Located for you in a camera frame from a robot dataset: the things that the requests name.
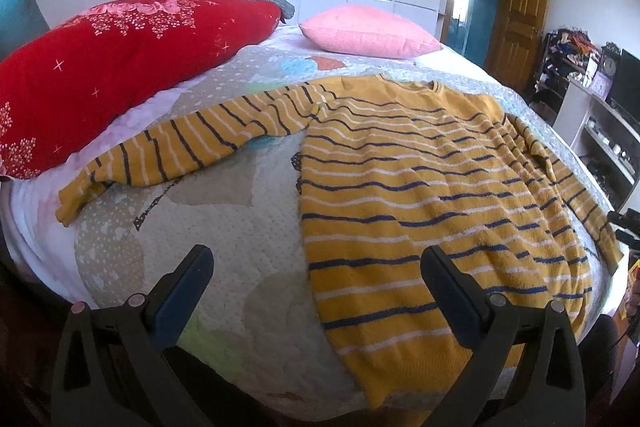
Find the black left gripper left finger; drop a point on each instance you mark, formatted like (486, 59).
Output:
(111, 370)

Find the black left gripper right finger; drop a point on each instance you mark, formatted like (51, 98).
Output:
(525, 366)

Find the yellow striped knit sweater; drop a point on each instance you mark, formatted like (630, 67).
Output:
(387, 169)

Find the pale pink bed sheet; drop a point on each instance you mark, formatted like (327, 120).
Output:
(38, 248)

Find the patterned quilted bedspread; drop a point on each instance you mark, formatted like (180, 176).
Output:
(257, 324)

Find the white tv cabinet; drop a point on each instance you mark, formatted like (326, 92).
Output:
(603, 140)

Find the red floral quilt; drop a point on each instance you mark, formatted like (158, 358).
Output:
(62, 90)

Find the black monitor screen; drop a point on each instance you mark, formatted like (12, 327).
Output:
(625, 92)

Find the cluttered dark shelf rack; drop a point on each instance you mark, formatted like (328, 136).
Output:
(565, 55)

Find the small desk clock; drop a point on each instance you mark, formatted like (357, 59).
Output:
(610, 58)

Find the teal cushion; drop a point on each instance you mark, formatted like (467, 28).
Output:
(21, 21)

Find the brown wooden door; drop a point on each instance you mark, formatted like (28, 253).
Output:
(517, 19)

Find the pink pillow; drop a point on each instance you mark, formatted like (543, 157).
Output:
(362, 30)

